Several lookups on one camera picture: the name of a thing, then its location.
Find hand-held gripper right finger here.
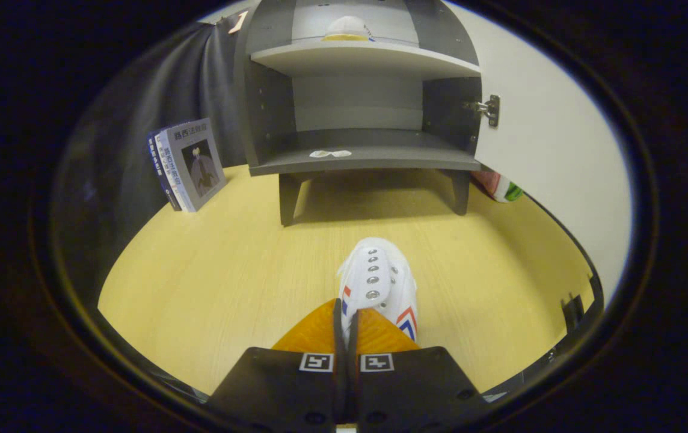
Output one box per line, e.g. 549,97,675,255
347,307,492,431

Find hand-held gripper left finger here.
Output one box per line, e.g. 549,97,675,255
207,298,348,431

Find white shoe with chevron stripes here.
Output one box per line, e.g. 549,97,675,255
322,16,375,42
337,237,419,343

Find grey shoe cabinet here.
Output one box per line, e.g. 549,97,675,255
233,0,483,227

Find metal door hinge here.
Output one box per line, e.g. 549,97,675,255
464,94,501,129

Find green red striped object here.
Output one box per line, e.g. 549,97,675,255
471,168,524,203

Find grey cover book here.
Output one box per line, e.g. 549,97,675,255
164,118,228,213

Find white spine book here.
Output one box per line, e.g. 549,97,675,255
154,131,189,213

